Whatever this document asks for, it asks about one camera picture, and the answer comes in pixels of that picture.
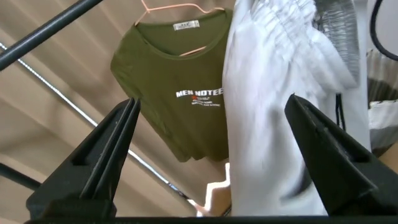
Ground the pink clothes hanger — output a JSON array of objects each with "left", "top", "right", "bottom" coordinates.
[{"left": 134, "top": 0, "right": 225, "bottom": 57}]

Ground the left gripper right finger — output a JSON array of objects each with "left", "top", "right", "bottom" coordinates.
[{"left": 284, "top": 94, "right": 398, "bottom": 216}]

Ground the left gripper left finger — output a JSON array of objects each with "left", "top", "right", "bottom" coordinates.
[{"left": 26, "top": 97, "right": 141, "bottom": 218}]

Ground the green long-sleeved shirt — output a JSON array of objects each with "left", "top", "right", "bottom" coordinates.
[{"left": 110, "top": 8, "right": 234, "bottom": 162}]

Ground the pale grey garment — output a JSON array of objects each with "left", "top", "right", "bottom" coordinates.
[{"left": 222, "top": 0, "right": 373, "bottom": 217}]

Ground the black clothes rack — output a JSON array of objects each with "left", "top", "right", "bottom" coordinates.
[{"left": 0, "top": 0, "right": 103, "bottom": 191}]

